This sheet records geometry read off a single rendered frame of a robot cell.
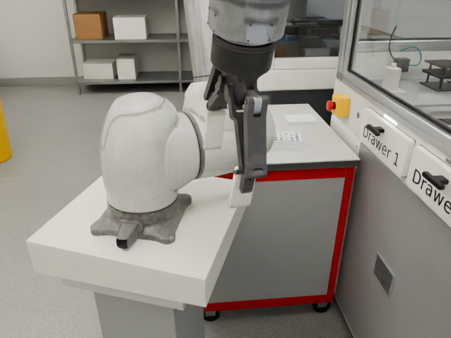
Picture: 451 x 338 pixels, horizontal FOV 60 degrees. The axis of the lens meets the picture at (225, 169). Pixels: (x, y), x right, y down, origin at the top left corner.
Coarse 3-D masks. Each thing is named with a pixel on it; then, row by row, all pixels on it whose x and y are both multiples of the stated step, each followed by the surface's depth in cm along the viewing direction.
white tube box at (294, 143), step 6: (288, 132) 144; (294, 132) 144; (276, 138) 140; (282, 138) 140; (294, 138) 140; (300, 138) 140; (276, 144) 138; (282, 144) 138; (288, 144) 138; (294, 144) 138; (300, 144) 137; (294, 150) 139; (300, 150) 138
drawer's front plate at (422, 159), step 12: (420, 156) 99; (432, 156) 95; (420, 168) 99; (432, 168) 94; (444, 168) 89; (408, 180) 105; (420, 180) 99; (420, 192) 99; (432, 192) 94; (444, 192) 90; (432, 204) 94; (444, 216) 90
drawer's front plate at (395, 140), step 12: (372, 120) 123; (384, 120) 118; (360, 132) 132; (384, 132) 116; (396, 132) 110; (372, 144) 124; (384, 144) 117; (396, 144) 110; (408, 144) 104; (384, 156) 117; (396, 156) 110; (408, 156) 105; (396, 168) 110; (408, 168) 107
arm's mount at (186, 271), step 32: (96, 192) 96; (192, 192) 98; (224, 192) 99; (64, 224) 85; (192, 224) 86; (224, 224) 87; (32, 256) 81; (64, 256) 78; (96, 256) 76; (128, 256) 76; (160, 256) 76; (192, 256) 77; (224, 256) 85; (128, 288) 78; (160, 288) 75; (192, 288) 73
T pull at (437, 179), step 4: (424, 172) 91; (428, 172) 91; (424, 176) 91; (428, 176) 90; (432, 176) 89; (436, 176) 89; (440, 176) 89; (428, 180) 90; (432, 180) 88; (436, 180) 87; (440, 180) 88; (444, 180) 88; (448, 180) 88; (432, 184) 88; (436, 184) 87; (440, 184) 86; (440, 188) 86
